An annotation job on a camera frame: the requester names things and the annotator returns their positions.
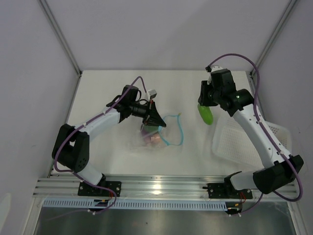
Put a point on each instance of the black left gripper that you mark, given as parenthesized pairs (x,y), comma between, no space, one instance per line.
(151,117)

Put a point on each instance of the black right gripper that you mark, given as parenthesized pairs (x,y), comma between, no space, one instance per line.
(203,100)

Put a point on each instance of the green toy cucumber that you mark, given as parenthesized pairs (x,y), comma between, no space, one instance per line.
(205,114)

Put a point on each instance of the clear zip bag blue zipper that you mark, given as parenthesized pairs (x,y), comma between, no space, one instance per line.
(171,135)

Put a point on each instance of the pink toy egg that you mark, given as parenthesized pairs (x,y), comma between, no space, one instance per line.
(156,140)

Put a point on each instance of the green toy bell pepper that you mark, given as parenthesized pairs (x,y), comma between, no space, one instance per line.
(147,129)

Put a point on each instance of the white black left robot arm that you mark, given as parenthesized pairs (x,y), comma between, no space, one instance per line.
(71,148)

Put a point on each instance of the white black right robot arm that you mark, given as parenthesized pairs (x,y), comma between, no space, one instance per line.
(280,167)

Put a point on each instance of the white perforated plastic basket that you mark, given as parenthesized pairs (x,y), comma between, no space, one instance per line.
(230,142)

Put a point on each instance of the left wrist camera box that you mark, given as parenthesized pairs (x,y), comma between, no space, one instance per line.
(150,94)

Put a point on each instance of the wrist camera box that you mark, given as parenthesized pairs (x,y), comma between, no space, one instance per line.
(215,68)
(150,94)

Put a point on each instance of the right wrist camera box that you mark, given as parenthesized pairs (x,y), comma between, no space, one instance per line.
(215,68)

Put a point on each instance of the aluminium front rail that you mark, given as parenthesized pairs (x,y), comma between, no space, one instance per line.
(133,186)

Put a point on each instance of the light blue slotted cable duct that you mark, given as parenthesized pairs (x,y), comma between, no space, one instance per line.
(136,204)

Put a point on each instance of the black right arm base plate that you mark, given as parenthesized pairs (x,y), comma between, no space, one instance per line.
(222,191)

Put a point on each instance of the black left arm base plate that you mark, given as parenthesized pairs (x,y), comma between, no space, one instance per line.
(87,190)

